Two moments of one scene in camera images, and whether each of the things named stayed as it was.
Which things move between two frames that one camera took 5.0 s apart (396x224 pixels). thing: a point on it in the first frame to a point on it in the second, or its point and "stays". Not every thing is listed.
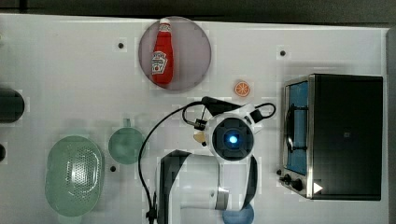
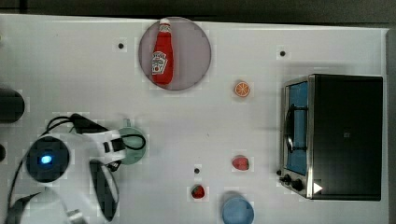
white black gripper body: x=230 y=121 to x=107 y=144
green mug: x=125 y=144 stays
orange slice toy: x=242 y=89 stays
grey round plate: x=191 y=53 stays
